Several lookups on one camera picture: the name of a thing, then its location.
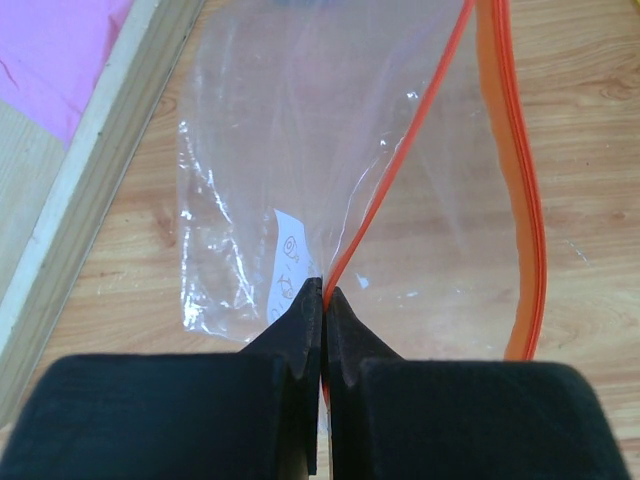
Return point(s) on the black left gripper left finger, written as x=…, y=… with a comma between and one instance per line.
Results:
x=252, y=414

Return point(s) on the pink t-shirt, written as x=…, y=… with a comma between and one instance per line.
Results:
x=52, y=55

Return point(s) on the wooden clothes rack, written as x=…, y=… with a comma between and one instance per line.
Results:
x=54, y=197

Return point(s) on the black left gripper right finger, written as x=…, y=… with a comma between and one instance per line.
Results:
x=393, y=418

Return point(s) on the clear orange zip top bag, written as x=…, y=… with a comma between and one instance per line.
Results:
x=377, y=145

